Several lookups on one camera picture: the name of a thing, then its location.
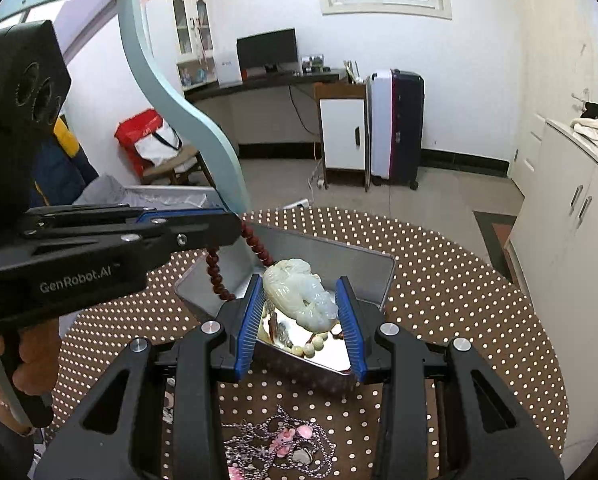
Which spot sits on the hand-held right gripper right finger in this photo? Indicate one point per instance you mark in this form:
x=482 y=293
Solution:
x=352 y=330

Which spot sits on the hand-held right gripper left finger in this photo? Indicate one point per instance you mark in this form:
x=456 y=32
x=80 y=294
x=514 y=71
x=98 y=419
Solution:
x=249 y=330

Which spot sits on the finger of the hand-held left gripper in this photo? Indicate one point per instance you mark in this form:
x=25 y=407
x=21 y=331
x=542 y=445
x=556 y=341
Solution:
x=199 y=240
x=179 y=215

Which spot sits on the rectangular metal tin box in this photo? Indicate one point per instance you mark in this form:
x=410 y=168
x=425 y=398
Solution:
x=359 y=270

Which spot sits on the pale green jade carving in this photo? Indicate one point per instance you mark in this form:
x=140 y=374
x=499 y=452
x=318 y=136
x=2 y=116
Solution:
x=299 y=290

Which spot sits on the person's left hand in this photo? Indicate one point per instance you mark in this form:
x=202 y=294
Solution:
x=36 y=360

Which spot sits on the wooden chair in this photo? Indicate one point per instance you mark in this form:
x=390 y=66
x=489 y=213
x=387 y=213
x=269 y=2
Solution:
x=176 y=165

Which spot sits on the yellow and navy jacket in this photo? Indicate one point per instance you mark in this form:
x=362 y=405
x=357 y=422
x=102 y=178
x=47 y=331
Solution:
x=64 y=160

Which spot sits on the white tote bag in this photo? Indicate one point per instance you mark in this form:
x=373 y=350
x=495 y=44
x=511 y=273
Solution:
x=159 y=146

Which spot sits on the grey blanket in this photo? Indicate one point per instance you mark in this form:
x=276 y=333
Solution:
x=101 y=191

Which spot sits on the red shopping bag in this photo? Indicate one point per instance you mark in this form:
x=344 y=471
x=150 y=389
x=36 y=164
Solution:
x=139 y=132

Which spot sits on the brown polka dot tablecloth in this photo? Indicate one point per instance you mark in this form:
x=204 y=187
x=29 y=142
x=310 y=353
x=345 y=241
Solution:
x=429 y=280

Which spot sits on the white carton box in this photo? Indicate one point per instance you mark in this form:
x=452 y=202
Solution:
x=229 y=70

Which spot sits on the dark wooden desk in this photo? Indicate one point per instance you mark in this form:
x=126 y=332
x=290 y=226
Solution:
x=259 y=83

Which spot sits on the small white cabinet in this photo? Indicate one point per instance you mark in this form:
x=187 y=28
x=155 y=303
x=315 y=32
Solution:
x=341 y=135

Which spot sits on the white glass door cabinet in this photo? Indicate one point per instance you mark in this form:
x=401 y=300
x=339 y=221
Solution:
x=189 y=30

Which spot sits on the black computer monitor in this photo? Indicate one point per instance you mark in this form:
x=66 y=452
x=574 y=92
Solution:
x=267 y=50

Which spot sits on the small desk gadgets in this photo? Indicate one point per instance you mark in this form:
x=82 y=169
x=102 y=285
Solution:
x=313 y=63

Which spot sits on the black and white suitcase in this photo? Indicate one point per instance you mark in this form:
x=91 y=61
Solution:
x=404 y=125

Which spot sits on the leaning picture frames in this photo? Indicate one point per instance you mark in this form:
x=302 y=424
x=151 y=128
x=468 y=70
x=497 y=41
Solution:
x=354 y=71

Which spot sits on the white sideboard cabinet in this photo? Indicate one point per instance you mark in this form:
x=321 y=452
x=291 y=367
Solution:
x=579 y=260

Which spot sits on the white crumpled cloth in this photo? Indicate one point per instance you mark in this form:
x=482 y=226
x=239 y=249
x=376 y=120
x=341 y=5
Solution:
x=596 y=131

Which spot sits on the cream panel door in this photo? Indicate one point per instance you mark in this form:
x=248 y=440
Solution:
x=544 y=60

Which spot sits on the light blue loft bed frame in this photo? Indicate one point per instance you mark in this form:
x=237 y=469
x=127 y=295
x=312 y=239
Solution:
x=179 y=95

